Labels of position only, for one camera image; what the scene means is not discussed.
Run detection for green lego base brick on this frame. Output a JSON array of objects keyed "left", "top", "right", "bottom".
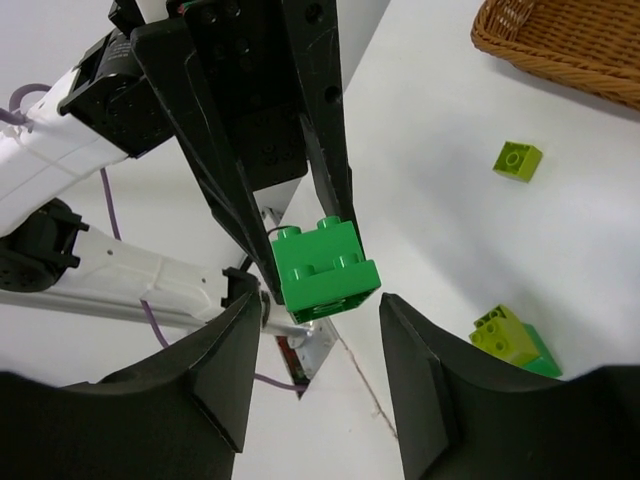
[{"left": 272, "top": 216, "right": 381, "bottom": 324}]

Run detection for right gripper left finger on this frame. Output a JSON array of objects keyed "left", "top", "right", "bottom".
[{"left": 1, "top": 292, "right": 261, "bottom": 479}]

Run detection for lime green stacked lego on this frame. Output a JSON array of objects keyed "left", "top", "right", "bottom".
[{"left": 469, "top": 304, "right": 563, "bottom": 379}]

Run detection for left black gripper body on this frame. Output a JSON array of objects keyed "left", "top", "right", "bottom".
[{"left": 109, "top": 1, "right": 307, "bottom": 190}]

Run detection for brown wicker divided tray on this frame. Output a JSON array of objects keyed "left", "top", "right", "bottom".
[{"left": 470, "top": 0, "right": 639, "bottom": 110}]

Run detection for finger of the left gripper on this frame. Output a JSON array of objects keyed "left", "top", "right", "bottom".
[
  {"left": 279, "top": 0, "right": 364, "bottom": 251},
  {"left": 131, "top": 22, "right": 284, "bottom": 305}
]

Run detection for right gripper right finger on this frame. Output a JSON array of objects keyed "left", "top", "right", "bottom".
[{"left": 379, "top": 293, "right": 639, "bottom": 479}]

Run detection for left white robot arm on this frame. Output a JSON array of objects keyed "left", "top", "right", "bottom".
[{"left": 1, "top": 1, "right": 356, "bottom": 321}]

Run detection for small lime lego brick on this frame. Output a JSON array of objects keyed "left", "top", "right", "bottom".
[{"left": 493, "top": 141, "right": 543, "bottom": 183}]

